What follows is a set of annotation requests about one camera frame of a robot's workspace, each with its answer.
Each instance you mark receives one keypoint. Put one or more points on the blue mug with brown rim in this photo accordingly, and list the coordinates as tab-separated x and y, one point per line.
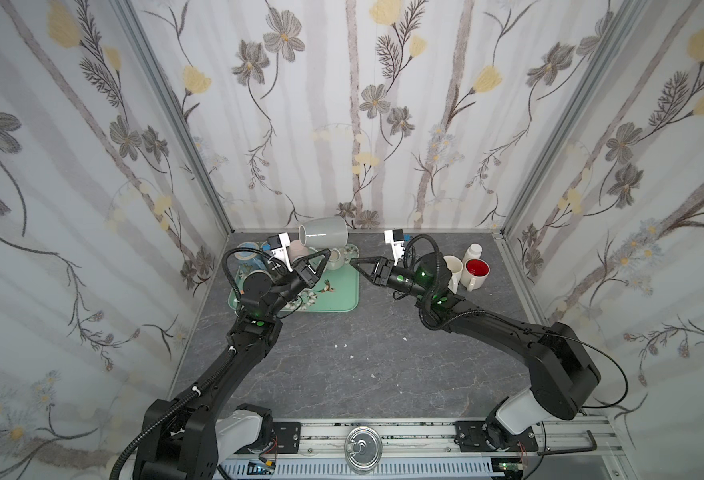
249	258

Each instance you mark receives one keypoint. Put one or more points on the round metal lid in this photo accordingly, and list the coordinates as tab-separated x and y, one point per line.
363	449

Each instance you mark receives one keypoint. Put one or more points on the white mug with red inside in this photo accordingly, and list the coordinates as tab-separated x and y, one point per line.
475	273

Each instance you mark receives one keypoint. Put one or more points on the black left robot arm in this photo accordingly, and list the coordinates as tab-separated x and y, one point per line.
178	438

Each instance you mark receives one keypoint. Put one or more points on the white cream mug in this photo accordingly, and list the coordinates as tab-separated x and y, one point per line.
456	268

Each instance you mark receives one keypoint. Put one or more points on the black allen key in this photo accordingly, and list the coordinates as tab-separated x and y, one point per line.
592	447

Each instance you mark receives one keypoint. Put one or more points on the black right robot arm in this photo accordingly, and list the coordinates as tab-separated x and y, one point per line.
562	373

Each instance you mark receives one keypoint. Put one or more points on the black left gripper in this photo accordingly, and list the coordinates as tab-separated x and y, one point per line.
302	275

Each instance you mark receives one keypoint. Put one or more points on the beige mug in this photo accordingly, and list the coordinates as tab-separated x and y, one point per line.
336	260

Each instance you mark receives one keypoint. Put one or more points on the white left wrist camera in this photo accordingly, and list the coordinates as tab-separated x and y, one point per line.
278	248

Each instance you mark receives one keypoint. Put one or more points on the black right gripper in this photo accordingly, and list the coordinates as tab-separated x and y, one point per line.
380	272

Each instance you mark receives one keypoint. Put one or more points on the white plastic bottle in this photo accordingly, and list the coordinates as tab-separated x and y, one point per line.
473	252

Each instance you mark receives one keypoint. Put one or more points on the pink mug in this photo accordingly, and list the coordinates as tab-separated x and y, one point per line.
297	250

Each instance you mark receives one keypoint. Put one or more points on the grey mug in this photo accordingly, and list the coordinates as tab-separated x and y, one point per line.
322	233

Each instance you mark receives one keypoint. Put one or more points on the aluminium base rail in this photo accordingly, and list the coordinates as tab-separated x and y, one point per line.
251	447

